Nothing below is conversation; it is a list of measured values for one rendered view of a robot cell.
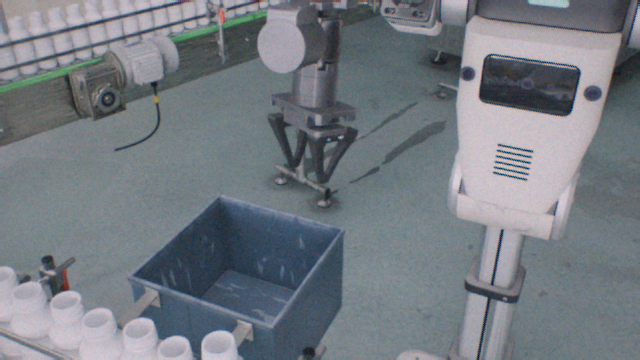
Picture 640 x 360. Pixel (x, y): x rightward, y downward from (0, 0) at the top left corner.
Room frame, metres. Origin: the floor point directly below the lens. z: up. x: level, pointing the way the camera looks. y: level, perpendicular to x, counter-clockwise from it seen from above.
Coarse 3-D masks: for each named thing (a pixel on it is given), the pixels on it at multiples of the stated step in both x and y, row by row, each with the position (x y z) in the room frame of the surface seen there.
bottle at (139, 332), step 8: (136, 320) 0.56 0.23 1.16; (144, 320) 0.56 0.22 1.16; (128, 328) 0.55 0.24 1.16; (136, 328) 0.56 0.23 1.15; (144, 328) 0.56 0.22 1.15; (152, 328) 0.54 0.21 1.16; (128, 336) 0.54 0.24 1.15; (136, 336) 0.55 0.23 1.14; (144, 336) 0.53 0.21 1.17; (152, 336) 0.54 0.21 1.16; (128, 344) 0.53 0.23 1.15; (136, 344) 0.52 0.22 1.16; (144, 344) 0.53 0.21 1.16; (152, 344) 0.53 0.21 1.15; (128, 352) 0.53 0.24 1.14; (136, 352) 0.52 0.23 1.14; (144, 352) 0.53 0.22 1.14; (152, 352) 0.53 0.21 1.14
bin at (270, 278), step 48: (192, 240) 1.06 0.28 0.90; (240, 240) 1.14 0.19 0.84; (288, 240) 1.09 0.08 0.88; (336, 240) 1.00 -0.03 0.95; (144, 288) 0.87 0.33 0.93; (192, 288) 1.04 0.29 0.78; (240, 288) 1.09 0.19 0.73; (288, 288) 1.09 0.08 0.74; (336, 288) 1.01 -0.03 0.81; (192, 336) 0.83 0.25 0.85; (240, 336) 0.75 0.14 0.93; (288, 336) 0.81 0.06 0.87
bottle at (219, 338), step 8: (208, 336) 0.50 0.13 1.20; (216, 336) 0.50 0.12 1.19; (224, 336) 0.50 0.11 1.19; (232, 336) 0.50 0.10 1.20; (208, 344) 0.50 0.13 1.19; (216, 344) 0.50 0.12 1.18; (224, 344) 0.50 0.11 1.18; (232, 344) 0.49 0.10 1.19; (208, 352) 0.47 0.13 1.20; (216, 352) 0.50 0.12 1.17; (224, 352) 0.47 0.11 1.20; (232, 352) 0.48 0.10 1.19
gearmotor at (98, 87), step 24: (120, 48) 1.87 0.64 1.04; (144, 48) 1.90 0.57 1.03; (168, 48) 1.95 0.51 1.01; (72, 72) 1.78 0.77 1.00; (96, 72) 1.77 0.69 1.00; (120, 72) 1.81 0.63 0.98; (144, 72) 1.82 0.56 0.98; (168, 72) 1.94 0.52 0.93; (96, 96) 1.74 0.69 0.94; (120, 96) 1.80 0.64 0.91; (96, 120) 1.73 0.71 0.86
